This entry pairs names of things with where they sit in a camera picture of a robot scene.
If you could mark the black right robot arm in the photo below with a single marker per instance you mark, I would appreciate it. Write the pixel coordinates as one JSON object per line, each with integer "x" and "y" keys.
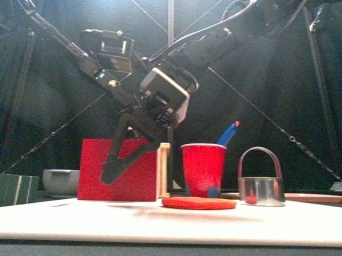
{"x": 208, "y": 45}

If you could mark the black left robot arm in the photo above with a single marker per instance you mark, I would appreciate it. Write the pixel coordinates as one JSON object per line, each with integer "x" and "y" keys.
{"x": 58, "y": 35}

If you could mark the red drawer box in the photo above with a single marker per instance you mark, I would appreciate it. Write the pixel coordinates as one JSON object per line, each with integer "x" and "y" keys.
{"x": 94, "y": 180}

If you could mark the grey bowl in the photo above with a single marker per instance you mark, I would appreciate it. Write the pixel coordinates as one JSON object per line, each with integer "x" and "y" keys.
{"x": 60, "y": 181}

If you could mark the flat red dough disc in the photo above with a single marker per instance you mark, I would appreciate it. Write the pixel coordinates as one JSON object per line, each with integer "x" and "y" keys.
{"x": 199, "y": 203}

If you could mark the thin diagonal brace rod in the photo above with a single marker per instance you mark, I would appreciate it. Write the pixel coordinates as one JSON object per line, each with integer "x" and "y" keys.
{"x": 53, "y": 133}
{"x": 275, "y": 125}

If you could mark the red plastic cup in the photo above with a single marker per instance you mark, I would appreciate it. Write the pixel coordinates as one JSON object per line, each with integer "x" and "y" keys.
{"x": 202, "y": 170}

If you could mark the blue marker pen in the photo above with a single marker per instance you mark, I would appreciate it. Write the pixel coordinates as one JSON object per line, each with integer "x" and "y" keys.
{"x": 227, "y": 134}

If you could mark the green box with white stripes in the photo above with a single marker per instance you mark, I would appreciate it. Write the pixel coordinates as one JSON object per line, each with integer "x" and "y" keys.
{"x": 15, "y": 188}

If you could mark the wooden drawer frame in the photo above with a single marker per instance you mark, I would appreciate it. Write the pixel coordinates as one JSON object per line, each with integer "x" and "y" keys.
{"x": 164, "y": 166}

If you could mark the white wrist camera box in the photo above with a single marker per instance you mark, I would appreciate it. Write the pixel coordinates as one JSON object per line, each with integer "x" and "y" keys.
{"x": 162, "y": 88}

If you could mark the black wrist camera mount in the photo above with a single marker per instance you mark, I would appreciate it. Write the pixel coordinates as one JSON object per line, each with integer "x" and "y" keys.
{"x": 108, "y": 50}

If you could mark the vertical metal frame pole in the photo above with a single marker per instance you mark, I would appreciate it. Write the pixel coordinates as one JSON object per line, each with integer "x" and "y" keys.
{"x": 170, "y": 26}

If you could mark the dark side frame strut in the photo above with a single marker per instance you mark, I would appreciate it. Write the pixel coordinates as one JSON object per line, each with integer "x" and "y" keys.
{"x": 321, "y": 83}

